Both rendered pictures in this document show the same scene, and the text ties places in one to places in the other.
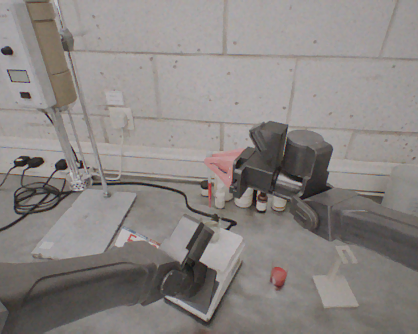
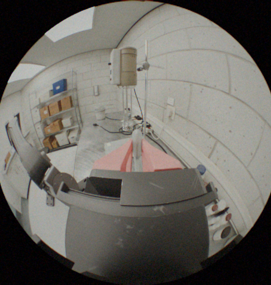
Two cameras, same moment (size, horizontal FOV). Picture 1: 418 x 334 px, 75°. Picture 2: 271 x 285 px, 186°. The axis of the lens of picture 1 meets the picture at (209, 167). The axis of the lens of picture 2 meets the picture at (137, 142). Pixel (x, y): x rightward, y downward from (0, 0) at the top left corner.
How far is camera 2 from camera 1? 0.49 m
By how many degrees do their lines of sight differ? 48
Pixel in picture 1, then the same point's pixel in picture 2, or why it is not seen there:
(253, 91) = (241, 128)
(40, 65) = (116, 67)
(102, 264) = (16, 139)
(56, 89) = (122, 77)
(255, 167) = (67, 232)
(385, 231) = not seen: outside the picture
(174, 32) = (203, 74)
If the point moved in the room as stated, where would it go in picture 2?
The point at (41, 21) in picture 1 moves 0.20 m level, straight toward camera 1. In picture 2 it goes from (125, 53) to (87, 47)
